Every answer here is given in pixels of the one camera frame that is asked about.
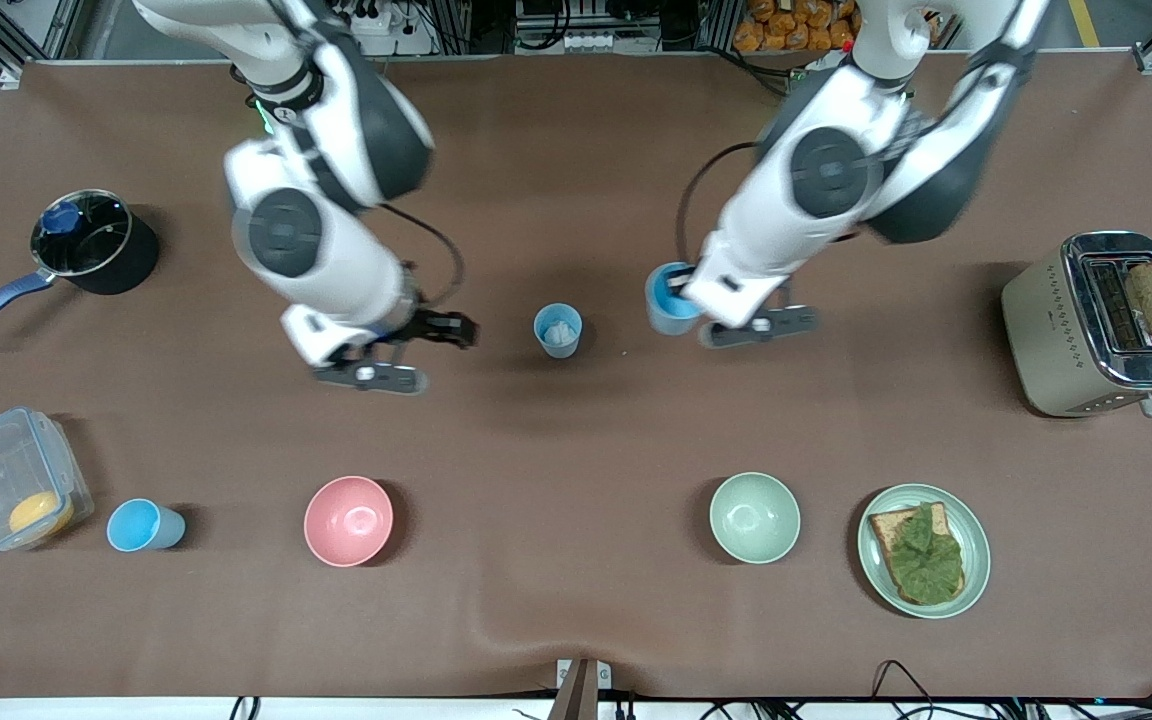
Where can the white power strip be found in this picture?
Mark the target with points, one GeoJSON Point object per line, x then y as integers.
{"type": "Point", "coordinates": [371, 18]}

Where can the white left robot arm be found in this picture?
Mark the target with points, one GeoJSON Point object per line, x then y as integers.
{"type": "Point", "coordinates": [826, 170]}

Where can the metal table clamp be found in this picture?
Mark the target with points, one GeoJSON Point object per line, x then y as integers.
{"type": "Point", "coordinates": [581, 690]}

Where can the brown bread slice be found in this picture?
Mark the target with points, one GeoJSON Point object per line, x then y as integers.
{"type": "Point", "coordinates": [886, 528]}

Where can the bag of orange buns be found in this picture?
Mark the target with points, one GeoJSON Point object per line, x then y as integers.
{"type": "Point", "coordinates": [786, 30]}

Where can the brown table cover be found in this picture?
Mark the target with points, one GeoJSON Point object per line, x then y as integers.
{"type": "Point", "coordinates": [576, 450]}

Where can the white connector block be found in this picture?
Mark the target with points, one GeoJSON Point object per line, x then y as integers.
{"type": "Point", "coordinates": [586, 43]}

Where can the pink bowl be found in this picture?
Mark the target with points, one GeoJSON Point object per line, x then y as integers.
{"type": "Point", "coordinates": [348, 520]}

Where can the pale green plate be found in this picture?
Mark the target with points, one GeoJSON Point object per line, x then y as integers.
{"type": "Point", "coordinates": [976, 560]}

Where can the light blue plastic cup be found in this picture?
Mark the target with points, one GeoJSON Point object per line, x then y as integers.
{"type": "Point", "coordinates": [141, 526]}
{"type": "Point", "coordinates": [664, 315]}
{"type": "Point", "coordinates": [558, 330]}

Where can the cream and chrome toaster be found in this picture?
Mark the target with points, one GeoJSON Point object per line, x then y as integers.
{"type": "Point", "coordinates": [1046, 340]}

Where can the green lettuce leaf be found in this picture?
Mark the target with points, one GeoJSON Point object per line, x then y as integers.
{"type": "Point", "coordinates": [926, 560]}

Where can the small dark blue piece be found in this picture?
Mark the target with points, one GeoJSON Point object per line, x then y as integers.
{"type": "Point", "coordinates": [61, 218]}

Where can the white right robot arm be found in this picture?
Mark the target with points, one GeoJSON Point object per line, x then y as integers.
{"type": "Point", "coordinates": [336, 260]}

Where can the pale green bowl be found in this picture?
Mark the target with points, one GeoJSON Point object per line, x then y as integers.
{"type": "Point", "coordinates": [754, 517]}

